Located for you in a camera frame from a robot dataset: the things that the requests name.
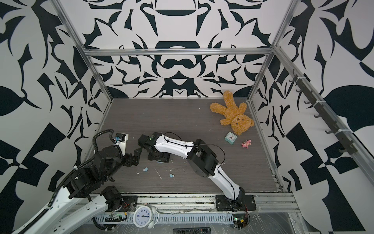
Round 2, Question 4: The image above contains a small teal alarm clock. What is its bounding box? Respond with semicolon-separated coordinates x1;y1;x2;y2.
225;132;238;145

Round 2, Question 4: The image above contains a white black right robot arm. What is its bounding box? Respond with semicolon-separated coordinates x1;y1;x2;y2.
138;132;257;212

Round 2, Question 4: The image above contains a black wall hook rail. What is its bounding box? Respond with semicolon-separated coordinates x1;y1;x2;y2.
291;75;358;155

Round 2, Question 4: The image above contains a white slotted cable duct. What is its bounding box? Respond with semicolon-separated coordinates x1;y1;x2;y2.
95;213;234;225

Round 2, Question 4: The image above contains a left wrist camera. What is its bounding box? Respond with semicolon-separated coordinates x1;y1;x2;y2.
115;133;129;156

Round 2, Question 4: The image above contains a small pink toy figure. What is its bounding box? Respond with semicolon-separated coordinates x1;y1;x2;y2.
241;139;252;149

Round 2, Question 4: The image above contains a black remote control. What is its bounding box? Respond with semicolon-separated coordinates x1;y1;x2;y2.
172;227;211;234

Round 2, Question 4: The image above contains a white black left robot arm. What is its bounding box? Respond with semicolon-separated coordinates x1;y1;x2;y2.
14;129;142;234

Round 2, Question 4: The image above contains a white round alarm clock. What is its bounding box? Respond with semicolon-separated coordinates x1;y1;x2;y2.
133;205;160;229

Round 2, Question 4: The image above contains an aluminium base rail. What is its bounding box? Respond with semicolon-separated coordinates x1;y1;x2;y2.
122;193;300;214

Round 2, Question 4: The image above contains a green circuit board left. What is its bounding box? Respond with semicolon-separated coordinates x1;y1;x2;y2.
104;213;128;223

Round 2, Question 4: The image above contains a brown teddy bear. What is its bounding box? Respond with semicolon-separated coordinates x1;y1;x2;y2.
209;90;255;136

